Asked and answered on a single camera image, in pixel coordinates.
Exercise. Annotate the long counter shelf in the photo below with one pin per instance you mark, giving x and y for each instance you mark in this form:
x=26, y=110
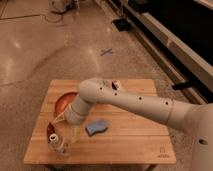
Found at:
x=190, y=73

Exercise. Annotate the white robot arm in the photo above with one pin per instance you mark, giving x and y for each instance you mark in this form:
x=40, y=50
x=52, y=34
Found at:
x=193, y=119

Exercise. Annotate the wooden table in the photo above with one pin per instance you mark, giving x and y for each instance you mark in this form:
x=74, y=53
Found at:
x=129, y=139

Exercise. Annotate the white machine base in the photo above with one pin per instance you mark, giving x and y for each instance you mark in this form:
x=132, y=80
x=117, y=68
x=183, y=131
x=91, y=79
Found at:
x=61, y=6

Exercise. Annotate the blue tape cross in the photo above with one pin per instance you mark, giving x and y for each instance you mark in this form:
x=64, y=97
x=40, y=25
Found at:
x=106, y=51

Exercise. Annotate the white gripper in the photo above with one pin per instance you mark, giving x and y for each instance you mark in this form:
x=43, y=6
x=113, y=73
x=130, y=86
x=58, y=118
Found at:
x=73, y=119

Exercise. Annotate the orange bowl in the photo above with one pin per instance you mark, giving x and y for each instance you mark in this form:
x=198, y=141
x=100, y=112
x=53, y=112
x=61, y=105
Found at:
x=63, y=101

